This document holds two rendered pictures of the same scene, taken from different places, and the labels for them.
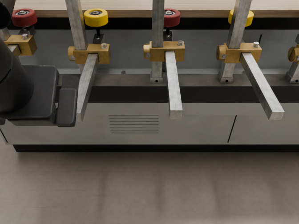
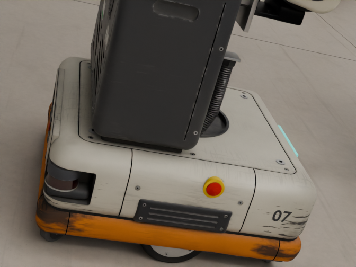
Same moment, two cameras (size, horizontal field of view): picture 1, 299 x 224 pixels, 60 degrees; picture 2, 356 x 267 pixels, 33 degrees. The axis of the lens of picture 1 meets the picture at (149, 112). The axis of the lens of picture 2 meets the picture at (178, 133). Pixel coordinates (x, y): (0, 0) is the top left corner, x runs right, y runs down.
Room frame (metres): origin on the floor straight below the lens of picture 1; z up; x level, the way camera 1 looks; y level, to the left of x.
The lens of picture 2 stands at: (-0.68, -1.52, 0.93)
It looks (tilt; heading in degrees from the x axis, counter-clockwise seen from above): 25 degrees down; 75
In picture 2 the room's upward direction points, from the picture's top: 16 degrees clockwise
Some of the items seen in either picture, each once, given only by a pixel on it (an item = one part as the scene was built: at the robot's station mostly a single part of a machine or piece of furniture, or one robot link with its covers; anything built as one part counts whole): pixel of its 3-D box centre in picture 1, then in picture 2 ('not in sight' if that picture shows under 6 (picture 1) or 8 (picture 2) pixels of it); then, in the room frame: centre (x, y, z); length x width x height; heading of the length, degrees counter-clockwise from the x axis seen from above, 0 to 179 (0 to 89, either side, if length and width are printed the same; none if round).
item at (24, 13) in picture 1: (27, 27); not in sight; (0.88, 0.43, 0.85); 0.08 x 0.08 x 0.11
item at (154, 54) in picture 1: (163, 51); not in sight; (0.78, -0.05, 0.82); 0.14 x 0.06 x 0.05; 90
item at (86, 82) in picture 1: (90, 70); not in sight; (0.69, 0.18, 0.80); 0.43 x 0.03 x 0.04; 0
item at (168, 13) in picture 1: (167, 27); not in sight; (0.88, -0.07, 0.85); 0.08 x 0.08 x 0.11
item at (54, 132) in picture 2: not in sight; (54, 111); (-0.62, -0.08, 0.23); 0.41 x 0.02 x 0.08; 90
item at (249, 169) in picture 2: not in sight; (168, 150); (-0.30, -0.06, 0.16); 0.67 x 0.64 x 0.25; 0
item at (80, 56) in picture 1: (89, 54); not in sight; (0.78, 0.20, 0.81); 0.14 x 0.06 x 0.05; 90
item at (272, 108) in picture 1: (251, 68); not in sight; (0.69, -0.32, 0.81); 0.43 x 0.03 x 0.04; 0
